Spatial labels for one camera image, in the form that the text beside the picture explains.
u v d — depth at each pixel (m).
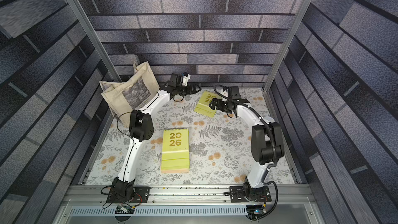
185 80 0.94
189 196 0.74
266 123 0.50
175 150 0.83
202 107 1.10
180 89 0.89
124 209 0.71
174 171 0.80
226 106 0.79
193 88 0.92
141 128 0.65
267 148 0.49
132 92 0.92
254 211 0.70
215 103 0.84
